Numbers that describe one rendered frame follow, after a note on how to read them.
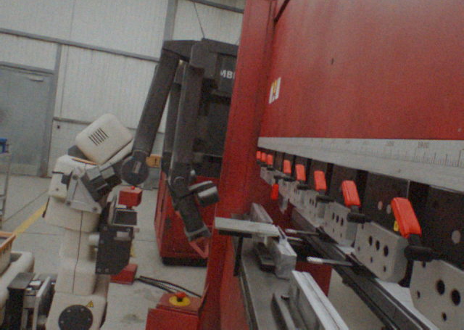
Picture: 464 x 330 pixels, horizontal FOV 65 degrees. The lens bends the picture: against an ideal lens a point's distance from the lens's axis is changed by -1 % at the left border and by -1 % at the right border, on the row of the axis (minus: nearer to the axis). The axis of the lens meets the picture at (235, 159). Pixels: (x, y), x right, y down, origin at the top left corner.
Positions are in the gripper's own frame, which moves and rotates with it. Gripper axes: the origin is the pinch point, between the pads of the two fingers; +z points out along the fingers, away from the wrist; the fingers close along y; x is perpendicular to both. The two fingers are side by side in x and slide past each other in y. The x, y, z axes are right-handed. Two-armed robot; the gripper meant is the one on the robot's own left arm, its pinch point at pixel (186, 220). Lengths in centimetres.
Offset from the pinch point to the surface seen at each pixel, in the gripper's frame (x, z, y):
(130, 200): 32, 14, 166
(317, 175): -30, -19, -72
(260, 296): -12, 20, -45
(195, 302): 8.0, 20.2, -30.1
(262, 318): -8, 18, -59
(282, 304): -15, 18, -57
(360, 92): -41, -36, -82
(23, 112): 209, -139, 685
